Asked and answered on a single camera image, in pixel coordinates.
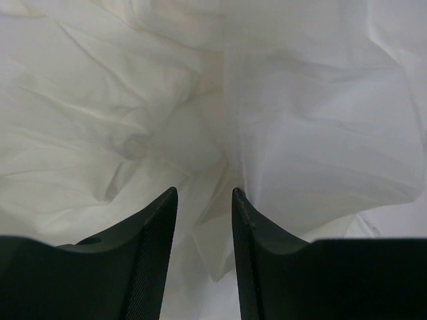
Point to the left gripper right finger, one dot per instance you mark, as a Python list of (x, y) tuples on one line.
[(281, 276)]

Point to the white skirt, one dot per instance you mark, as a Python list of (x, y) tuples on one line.
[(316, 109)]

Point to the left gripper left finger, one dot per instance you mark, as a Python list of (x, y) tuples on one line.
[(119, 273)]

